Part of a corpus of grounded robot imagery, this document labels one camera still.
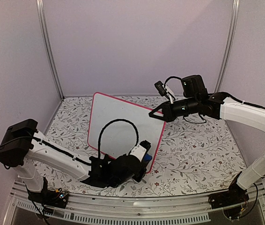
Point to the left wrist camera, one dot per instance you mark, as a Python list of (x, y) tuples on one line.
[(140, 150)]

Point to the floral table mat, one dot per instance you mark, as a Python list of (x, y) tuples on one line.
[(192, 158)]

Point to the blue whiteboard eraser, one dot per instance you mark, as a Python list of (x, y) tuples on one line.
[(147, 158)]

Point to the left aluminium frame post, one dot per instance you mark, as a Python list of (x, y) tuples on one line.
[(48, 47)]

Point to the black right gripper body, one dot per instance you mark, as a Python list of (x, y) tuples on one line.
[(190, 106)]

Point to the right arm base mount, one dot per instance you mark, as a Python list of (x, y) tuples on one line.
[(233, 203)]

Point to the pink framed whiteboard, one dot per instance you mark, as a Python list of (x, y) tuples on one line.
[(120, 137)]

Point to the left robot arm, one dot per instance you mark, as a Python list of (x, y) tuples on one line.
[(23, 143)]

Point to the aluminium frame post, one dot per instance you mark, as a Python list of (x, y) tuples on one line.
[(48, 47), (229, 43)]

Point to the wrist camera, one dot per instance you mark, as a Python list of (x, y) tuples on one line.
[(165, 91), (140, 150)]

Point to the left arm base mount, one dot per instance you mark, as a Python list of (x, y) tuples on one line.
[(52, 198)]

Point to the right aluminium frame post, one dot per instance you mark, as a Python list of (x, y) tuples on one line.
[(229, 43)]

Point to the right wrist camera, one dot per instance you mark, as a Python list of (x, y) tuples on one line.
[(165, 91)]

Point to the front aluminium rail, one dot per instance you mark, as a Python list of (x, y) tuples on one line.
[(171, 210)]

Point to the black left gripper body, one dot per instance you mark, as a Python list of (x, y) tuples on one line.
[(115, 183)]

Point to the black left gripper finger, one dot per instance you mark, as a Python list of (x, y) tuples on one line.
[(138, 178), (147, 164)]

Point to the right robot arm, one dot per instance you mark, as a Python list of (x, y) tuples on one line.
[(249, 116)]

